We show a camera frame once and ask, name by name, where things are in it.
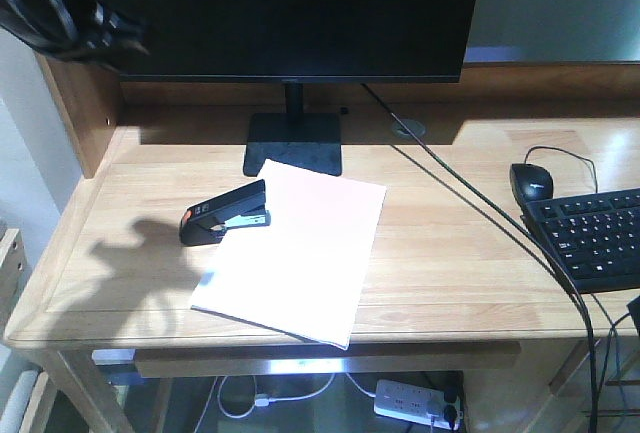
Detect black monitor with stand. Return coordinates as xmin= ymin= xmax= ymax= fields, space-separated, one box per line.
xmin=102 ymin=0 xmax=476 ymax=176

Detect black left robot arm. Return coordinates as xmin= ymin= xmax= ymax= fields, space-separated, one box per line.
xmin=1 ymin=0 xmax=148 ymax=71

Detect wooden desk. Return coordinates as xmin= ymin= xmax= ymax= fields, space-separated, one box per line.
xmin=4 ymin=59 xmax=639 ymax=432

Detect black stapler orange tab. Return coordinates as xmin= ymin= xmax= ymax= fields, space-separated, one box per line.
xmin=179 ymin=180 xmax=271 ymax=246

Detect white power strip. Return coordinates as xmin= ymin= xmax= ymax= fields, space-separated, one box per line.
xmin=373 ymin=379 xmax=463 ymax=431

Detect black monitor cable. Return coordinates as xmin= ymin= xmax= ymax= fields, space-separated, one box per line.
xmin=361 ymin=82 xmax=601 ymax=433

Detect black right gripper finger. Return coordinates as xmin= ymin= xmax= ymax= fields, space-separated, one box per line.
xmin=627 ymin=297 xmax=640 ymax=331

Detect black keyboard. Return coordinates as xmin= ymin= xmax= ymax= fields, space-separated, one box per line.
xmin=522 ymin=188 xmax=639 ymax=293

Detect black computer mouse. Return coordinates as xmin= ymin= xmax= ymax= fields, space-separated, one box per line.
xmin=509 ymin=163 xmax=554 ymax=206

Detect white paper sheets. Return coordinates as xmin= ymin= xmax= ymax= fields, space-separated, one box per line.
xmin=191 ymin=160 xmax=386 ymax=349

